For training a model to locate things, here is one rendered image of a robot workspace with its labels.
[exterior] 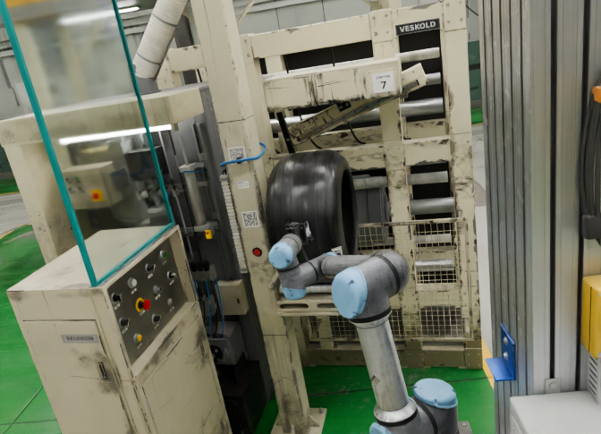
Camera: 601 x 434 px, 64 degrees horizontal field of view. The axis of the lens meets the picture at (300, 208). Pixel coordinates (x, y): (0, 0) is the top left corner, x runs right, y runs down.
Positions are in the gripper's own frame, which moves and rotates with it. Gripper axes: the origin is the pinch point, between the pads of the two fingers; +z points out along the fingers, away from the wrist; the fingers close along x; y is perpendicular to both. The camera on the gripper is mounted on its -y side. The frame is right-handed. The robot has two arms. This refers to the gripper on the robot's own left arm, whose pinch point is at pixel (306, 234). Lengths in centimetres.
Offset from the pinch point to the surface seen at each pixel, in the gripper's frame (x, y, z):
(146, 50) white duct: 76, 83, 40
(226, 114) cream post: 31, 48, 16
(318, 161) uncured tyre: -4.4, 25.0, 17.6
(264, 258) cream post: 27.9, -16.7, 24.2
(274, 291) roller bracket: 21.9, -28.8, 14.4
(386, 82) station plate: -32, 53, 42
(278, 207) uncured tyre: 10.8, 10.4, 4.0
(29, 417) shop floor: 205, -118, 40
